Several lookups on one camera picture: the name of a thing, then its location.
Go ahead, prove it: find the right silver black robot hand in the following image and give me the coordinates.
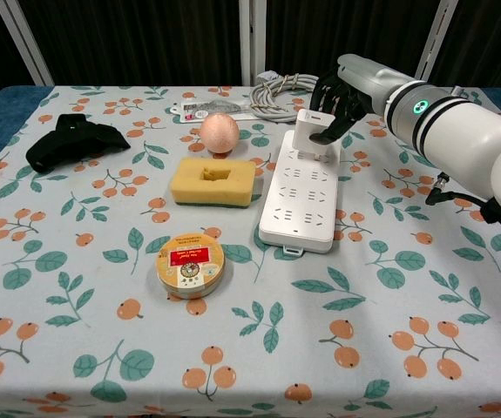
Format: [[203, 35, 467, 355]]
[[308, 53, 402, 146]]

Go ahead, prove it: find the white plug adapter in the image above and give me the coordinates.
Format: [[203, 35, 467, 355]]
[[292, 108, 338, 162]]

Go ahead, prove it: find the white power strip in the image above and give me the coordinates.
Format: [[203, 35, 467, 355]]
[[257, 130, 343, 256]]

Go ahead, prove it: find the floral tablecloth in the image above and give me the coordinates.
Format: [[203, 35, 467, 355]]
[[0, 84, 501, 418]]

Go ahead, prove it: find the clear plastic packet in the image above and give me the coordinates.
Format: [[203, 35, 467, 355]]
[[172, 98, 261, 125]]

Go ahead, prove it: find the pink peach ball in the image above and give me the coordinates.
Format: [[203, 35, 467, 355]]
[[200, 112, 240, 155]]

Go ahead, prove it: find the yellow sponge with hole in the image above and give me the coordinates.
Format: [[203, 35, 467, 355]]
[[169, 157, 257, 210]]

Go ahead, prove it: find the round tin with red label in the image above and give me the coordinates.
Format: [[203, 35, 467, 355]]
[[154, 233, 227, 301]]

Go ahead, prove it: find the white frame post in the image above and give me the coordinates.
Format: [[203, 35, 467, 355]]
[[415, 0, 461, 84], [237, 0, 269, 87], [0, 0, 56, 87]]

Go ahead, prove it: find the white cable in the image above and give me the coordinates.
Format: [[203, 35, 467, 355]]
[[248, 71, 322, 125]]

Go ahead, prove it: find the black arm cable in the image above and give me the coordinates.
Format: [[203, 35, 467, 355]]
[[424, 171, 501, 285]]

